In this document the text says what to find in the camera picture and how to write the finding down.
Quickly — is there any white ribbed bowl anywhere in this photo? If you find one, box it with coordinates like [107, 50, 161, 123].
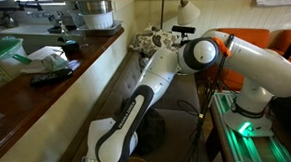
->
[78, 10, 116, 31]

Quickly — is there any aluminium frame robot table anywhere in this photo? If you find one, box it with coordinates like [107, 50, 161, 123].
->
[207, 85, 291, 162]

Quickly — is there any wooden counter shelf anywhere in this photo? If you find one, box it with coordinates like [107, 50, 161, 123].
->
[0, 26, 133, 162]

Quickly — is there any floral patterned pillow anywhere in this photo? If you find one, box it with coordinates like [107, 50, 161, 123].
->
[128, 22, 185, 60]

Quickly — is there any white shade floor lamp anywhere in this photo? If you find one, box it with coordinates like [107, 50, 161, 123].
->
[158, 0, 203, 28]

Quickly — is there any orange armchair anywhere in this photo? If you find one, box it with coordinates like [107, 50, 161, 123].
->
[196, 24, 291, 94]

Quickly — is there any orange cable clip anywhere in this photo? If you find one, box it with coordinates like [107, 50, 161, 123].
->
[210, 35, 232, 59]

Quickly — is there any clear crumpled plastic wrap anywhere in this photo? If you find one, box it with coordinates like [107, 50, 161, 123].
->
[39, 52, 70, 73]

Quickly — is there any black camera on stand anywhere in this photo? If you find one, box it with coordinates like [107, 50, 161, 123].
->
[171, 23, 198, 47]

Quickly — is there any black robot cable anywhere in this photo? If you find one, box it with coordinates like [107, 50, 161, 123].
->
[172, 33, 242, 162]

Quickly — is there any steel pot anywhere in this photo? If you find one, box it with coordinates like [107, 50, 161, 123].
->
[75, 0, 114, 17]

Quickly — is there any metal baking tray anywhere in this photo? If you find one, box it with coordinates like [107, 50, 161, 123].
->
[75, 19, 124, 40]

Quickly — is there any black remote control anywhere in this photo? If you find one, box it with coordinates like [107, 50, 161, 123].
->
[28, 68, 76, 88]

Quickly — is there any dark grey cloth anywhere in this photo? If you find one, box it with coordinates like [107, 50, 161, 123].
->
[132, 106, 169, 157]

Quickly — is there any green lid plastic container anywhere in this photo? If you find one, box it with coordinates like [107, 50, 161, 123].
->
[0, 35, 31, 97]

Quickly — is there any grey tufted sofa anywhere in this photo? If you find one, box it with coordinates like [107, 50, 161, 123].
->
[43, 46, 224, 162]

